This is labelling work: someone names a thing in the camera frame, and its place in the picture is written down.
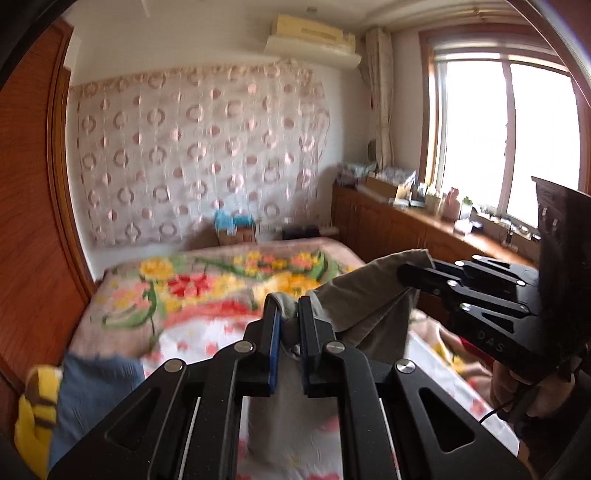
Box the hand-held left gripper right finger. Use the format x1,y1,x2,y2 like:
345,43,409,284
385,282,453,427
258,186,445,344
298,295,532,480

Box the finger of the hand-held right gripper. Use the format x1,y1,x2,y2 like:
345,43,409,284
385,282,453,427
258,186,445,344
397,257,540,296
398,276,539,335

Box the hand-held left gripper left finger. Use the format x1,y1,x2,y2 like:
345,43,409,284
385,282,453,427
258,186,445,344
48,295,282,480

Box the grey-green shorts pants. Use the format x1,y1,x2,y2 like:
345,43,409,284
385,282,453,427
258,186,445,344
249,249,432,467

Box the person's right forearm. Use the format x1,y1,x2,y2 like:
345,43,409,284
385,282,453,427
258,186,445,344
515,374,591,480

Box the person's right hand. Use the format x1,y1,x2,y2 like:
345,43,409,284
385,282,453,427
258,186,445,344
490,357,536,418

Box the pink bottle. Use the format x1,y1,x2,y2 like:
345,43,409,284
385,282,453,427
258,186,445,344
443,187,461,220

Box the strawberry flower print bed sheet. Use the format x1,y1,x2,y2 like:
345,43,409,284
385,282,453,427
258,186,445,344
139,318,497,480

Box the floral plush blanket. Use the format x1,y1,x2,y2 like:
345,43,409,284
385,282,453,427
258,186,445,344
74,237,368,356

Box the long wooden cabinet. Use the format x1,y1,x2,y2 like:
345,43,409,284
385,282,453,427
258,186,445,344
331,182,541,278

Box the small cardboard box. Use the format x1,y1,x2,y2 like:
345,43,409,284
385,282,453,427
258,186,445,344
218,220,257,245

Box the black flat box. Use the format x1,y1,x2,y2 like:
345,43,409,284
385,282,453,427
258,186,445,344
281,224,321,241

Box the patterned cloth bundle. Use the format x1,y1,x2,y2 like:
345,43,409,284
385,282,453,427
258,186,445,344
376,167,416,186

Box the open cardboard box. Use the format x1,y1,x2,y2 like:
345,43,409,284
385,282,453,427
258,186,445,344
358,175,400,199

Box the stack of folded cloths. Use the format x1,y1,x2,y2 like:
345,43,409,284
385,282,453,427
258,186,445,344
337,161,375,183

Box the folded blue jeans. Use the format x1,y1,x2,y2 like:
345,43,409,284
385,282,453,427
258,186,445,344
48,353,146,472

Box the beige window curtain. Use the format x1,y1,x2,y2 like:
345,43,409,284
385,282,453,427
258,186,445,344
365,27,395,169

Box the circle pattern sheer curtain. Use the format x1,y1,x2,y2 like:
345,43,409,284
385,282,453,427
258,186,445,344
69,60,331,247

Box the yellow plush toy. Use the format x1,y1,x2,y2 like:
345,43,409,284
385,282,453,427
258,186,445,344
14,364,63,457

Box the wooden frame window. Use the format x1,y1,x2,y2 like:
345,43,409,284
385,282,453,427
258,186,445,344
418,28,587,227

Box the wall air conditioner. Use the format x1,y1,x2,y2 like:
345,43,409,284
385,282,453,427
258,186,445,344
264,14,362,70

